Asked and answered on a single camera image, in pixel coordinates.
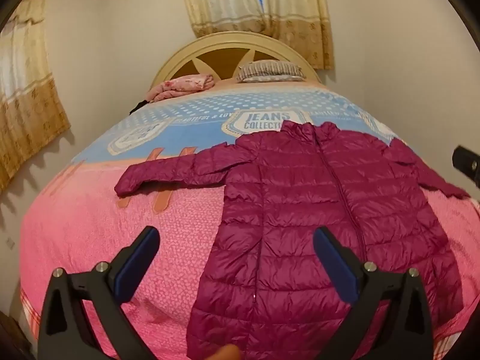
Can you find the magenta quilted puffer jacket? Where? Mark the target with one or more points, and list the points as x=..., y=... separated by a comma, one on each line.
x=292, y=202

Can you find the pink and blue printed blanket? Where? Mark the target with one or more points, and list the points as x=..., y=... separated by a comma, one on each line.
x=112, y=232

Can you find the dark cloth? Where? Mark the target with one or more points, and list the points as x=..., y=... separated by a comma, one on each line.
x=139, y=107

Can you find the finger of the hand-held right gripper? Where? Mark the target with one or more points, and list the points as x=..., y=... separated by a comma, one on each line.
x=467, y=165

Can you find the striped pillow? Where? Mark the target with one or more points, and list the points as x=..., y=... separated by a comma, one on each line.
x=268, y=70

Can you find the folded pink floral blanket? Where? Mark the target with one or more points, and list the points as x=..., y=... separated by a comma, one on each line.
x=183, y=84

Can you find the person's left hand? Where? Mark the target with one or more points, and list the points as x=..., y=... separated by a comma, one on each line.
x=224, y=354

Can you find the beige floral window curtain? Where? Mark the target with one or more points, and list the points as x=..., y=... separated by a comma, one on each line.
x=26, y=101
x=300, y=11
x=221, y=3

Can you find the cream wooden bed headboard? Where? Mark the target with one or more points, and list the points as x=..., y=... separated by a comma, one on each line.
x=225, y=58

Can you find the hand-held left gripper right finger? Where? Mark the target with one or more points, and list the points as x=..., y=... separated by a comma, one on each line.
x=333, y=262

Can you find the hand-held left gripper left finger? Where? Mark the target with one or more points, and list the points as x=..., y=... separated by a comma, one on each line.
x=138, y=258

